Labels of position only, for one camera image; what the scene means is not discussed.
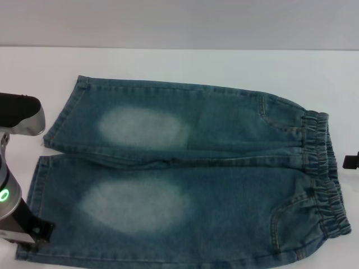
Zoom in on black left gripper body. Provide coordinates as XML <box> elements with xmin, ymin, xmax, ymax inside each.
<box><xmin>0</xmin><ymin>199</ymin><xmax>38</xmax><ymax>245</ymax></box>

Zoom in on blue denim shorts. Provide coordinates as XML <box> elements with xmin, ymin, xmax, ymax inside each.
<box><xmin>15</xmin><ymin>75</ymin><xmax>352</xmax><ymax>269</ymax></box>

